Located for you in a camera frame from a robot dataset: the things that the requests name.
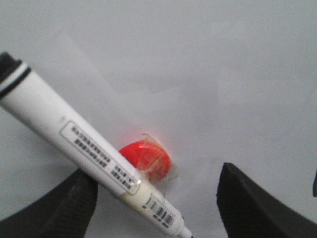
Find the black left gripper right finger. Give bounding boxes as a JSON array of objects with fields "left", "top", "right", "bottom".
[{"left": 217, "top": 163, "right": 317, "bottom": 238}]

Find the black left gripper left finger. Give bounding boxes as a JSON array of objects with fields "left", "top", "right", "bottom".
[{"left": 0, "top": 170, "right": 98, "bottom": 238}]

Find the red round magnet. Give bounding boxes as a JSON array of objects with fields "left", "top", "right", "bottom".
[{"left": 119, "top": 133, "right": 178, "bottom": 185}]

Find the white whiteboard marker pen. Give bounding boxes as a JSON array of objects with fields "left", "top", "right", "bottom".
[{"left": 0, "top": 52, "right": 192, "bottom": 238}]

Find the white whiteboard with aluminium frame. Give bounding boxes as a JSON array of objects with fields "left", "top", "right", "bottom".
[{"left": 0, "top": 0, "right": 317, "bottom": 238}]

